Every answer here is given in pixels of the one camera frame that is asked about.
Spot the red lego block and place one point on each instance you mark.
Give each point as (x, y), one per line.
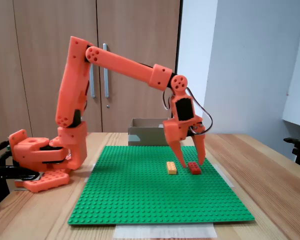
(195, 170)

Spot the yellow lego block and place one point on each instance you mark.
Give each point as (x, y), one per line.
(172, 168)

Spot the cardboard box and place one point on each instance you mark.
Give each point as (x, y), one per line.
(147, 136)

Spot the green lego baseplate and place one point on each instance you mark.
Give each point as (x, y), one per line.
(140, 195)

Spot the masking tape strip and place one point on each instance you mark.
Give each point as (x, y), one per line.
(226, 177)
(93, 168)
(165, 231)

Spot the wooden cabinet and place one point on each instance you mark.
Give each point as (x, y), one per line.
(40, 50)

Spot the black table clamp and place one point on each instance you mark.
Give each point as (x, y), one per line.
(0, 185)

